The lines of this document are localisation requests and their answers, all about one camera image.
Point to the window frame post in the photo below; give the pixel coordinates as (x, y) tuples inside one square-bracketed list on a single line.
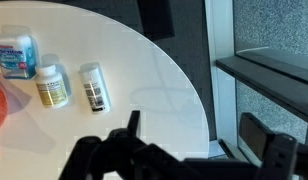
[(220, 33)]

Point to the white tube bottle barcode label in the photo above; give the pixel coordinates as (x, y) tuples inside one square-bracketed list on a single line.
[(94, 90)]

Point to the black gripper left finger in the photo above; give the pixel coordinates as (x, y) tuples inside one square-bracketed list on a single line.
[(127, 156)]

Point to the white blue mentos gum container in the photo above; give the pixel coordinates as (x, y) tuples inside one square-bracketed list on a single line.
[(14, 56)]

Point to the dark horizontal window rail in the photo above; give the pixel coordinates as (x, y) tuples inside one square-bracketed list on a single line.
[(260, 75)]

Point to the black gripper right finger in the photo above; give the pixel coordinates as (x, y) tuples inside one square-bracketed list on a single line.
[(284, 160)]

